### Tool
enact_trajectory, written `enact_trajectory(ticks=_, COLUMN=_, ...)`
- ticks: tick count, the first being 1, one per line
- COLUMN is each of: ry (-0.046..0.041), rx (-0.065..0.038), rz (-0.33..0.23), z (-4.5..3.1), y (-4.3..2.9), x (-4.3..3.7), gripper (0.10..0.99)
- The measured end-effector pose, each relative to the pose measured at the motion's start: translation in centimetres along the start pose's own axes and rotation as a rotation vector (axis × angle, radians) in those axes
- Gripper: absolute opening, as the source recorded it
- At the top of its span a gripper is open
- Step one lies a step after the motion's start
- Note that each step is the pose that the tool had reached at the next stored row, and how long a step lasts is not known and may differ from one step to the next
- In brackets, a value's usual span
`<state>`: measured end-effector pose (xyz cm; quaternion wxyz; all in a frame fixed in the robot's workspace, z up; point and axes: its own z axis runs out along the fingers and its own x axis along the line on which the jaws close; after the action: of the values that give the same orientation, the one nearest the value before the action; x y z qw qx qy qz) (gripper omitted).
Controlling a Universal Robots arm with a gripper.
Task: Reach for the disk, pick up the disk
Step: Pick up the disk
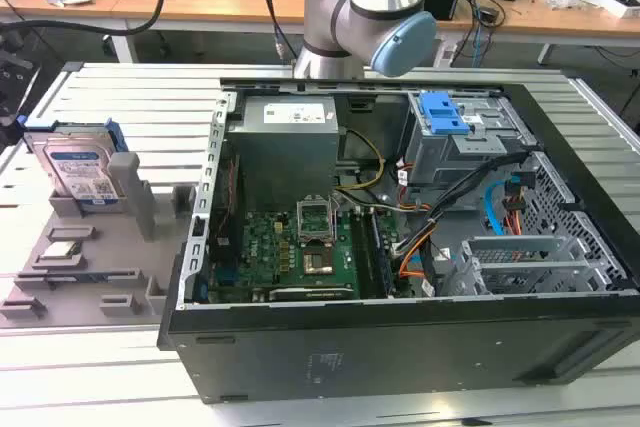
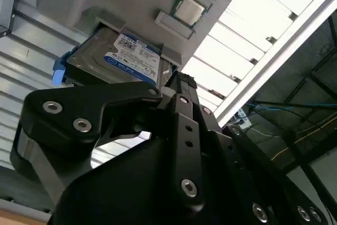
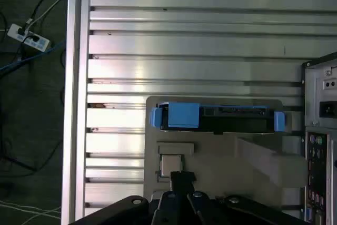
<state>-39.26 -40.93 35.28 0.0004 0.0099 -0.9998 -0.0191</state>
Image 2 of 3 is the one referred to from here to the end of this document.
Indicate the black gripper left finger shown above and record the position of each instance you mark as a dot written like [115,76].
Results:
[65,114]

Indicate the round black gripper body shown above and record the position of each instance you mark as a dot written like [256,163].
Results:
[126,188]

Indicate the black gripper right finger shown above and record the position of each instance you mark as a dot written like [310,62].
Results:
[223,156]

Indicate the hard disk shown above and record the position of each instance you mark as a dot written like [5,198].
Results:
[92,59]

